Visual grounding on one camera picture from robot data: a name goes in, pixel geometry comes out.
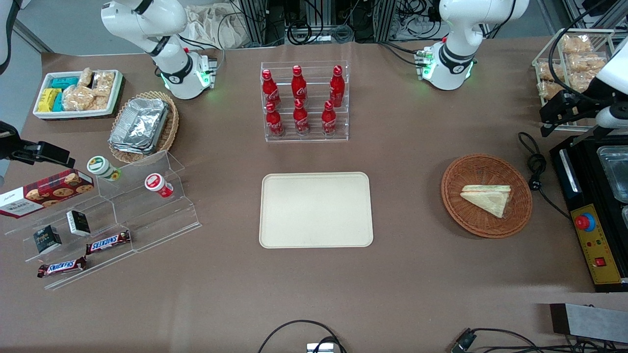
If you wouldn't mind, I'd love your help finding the grey metal bar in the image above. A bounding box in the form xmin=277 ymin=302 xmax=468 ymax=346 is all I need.
xmin=549 ymin=303 xmax=628 ymax=344

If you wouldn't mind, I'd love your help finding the yellow snack packet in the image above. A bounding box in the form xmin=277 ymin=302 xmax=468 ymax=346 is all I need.
xmin=38 ymin=88 xmax=62 ymax=113

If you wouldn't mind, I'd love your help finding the clear acrylic stepped shelf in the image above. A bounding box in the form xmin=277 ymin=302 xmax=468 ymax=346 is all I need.
xmin=2 ymin=151 xmax=202 ymax=291

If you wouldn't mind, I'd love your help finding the triangular sandwich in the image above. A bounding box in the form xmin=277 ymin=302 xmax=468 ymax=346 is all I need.
xmin=460 ymin=184 xmax=513 ymax=219

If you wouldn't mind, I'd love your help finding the red lidded cup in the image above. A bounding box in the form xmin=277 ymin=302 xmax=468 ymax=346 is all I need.
xmin=144 ymin=173 xmax=174 ymax=199

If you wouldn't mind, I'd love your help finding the black machine with yellow panel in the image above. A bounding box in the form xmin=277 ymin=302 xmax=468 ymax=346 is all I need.
xmin=549 ymin=132 xmax=628 ymax=293

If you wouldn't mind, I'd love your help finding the small black white box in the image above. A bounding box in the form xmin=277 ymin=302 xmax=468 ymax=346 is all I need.
xmin=66 ymin=210 xmax=92 ymax=237

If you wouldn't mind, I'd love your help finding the oval light wicker basket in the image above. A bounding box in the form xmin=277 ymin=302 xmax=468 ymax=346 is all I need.
xmin=108 ymin=91 xmax=180 ymax=165

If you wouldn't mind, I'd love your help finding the clear acrylic bottle rack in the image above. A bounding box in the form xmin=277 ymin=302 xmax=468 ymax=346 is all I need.
xmin=260 ymin=60 xmax=350 ymax=143

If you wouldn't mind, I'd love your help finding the white wire rack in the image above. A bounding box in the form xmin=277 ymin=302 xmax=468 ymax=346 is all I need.
xmin=532 ymin=28 xmax=628 ymax=132

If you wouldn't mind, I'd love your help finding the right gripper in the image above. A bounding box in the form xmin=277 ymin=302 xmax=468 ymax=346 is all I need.
xmin=0 ymin=121 xmax=76 ymax=169

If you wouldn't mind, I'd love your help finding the round brown wicker basket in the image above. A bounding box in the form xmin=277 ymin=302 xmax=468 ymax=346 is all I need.
xmin=441 ymin=154 xmax=533 ymax=239

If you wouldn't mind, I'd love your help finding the bundle of black cables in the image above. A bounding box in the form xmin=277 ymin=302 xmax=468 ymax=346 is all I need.
xmin=285 ymin=0 xmax=378 ymax=46

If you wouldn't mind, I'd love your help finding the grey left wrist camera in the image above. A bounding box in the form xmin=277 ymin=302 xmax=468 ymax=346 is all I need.
xmin=596 ymin=105 xmax=628 ymax=129

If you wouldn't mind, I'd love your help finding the stack of foil trays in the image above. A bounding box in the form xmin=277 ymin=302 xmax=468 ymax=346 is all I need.
xmin=109 ymin=98 xmax=170 ymax=155

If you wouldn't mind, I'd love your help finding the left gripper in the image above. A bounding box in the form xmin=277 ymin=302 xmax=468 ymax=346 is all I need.
xmin=539 ymin=90 xmax=598 ymax=139

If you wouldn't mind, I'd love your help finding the black cable with connector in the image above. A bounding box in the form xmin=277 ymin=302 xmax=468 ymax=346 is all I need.
xmin=450 ymin=328 xmax=628 ymax=353

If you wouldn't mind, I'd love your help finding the steel pan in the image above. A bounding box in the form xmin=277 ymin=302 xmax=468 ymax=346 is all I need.
xmin=597 ymin=146 xmax=628 ymax=203

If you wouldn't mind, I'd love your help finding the aluminium frame post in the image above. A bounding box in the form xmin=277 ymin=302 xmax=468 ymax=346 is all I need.
xmin=239 ymin=0 xmax=286 ymax=48
xmin=374 ymin=0 xmax=399 ymax=43

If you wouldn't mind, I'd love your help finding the red cola bottle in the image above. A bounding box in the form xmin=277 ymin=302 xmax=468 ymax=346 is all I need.
xmin=293 ymin=99 xmax=311 ymax=136
xmin=321 ymin=101 xmax=338 ymax=136
xmin=291 ymin=65 xmax=308 ymax=103
xmin=329 ymin=65 xmax=346 ymax=107
xmin=262 ymin=69 xmax=282 ymax=108
xmin=265 ymin=102 xmax=285 ymax=137

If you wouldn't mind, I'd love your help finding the black looped cable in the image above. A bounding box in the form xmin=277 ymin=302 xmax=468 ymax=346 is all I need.
xmin=258 ymin=320 xmax=347 ymax=353

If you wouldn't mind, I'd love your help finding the green lidded cup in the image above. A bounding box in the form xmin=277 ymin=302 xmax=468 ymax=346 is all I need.
xmin=87 ymin=155 xmax=122 ymax=182

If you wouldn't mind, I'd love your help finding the black power cable with plug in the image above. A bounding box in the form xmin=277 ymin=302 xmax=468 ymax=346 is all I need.
xmin=518 ymin=131 xmax=573 ymax=220

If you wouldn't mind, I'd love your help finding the red tartan cookie box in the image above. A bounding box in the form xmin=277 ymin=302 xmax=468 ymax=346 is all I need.
xmin=0 ymin=169 xmax=95 ymax=219

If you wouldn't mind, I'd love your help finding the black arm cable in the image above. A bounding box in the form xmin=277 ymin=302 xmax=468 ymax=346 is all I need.
xmin=548 ymin=0 xmax=628 ymax=96

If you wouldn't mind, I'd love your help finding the white rectangular snack tray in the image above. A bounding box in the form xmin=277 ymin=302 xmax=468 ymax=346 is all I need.
xmin=33 ymin=70 xmax=125 ymax=121

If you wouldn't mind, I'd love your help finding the beige plastic tray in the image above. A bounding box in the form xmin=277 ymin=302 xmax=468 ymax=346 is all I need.
xmin=259 ymin=172 xmax=374 ymax=249

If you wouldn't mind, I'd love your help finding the brown snickers bar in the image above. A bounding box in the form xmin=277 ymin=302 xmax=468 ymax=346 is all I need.
xmin=37 ymin=256 xmax=87 ymax=278
xmin=86 ymin=230 xmax=131 ymax=255

